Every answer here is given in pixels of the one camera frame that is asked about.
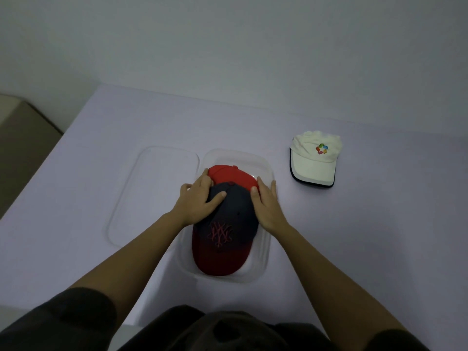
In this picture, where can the person's left hand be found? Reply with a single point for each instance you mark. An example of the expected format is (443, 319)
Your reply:
(195, 206)

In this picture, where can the person's right hand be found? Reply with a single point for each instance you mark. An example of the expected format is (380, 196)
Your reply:
(268, 212)

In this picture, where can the clear plastic container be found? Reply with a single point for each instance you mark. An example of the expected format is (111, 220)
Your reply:
(263, 252)

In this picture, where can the clear plastic lid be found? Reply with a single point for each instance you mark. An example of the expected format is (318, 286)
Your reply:
(153, 193)

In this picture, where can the red cap with black patch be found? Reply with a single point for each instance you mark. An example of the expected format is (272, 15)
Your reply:
(234, 177)

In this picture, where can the navy cap with red brim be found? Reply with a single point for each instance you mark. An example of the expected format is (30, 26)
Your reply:
(226, 248)

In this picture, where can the white cap with colourful logo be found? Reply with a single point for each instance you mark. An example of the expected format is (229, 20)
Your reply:
(316, 164)

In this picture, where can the person's right forearm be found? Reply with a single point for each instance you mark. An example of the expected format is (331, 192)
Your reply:
(340, 288)

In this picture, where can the person's left forearm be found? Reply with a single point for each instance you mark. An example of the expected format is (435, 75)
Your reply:
(135, 259)

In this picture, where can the person's black shirt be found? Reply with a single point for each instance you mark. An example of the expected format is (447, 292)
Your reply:
(226, 330)

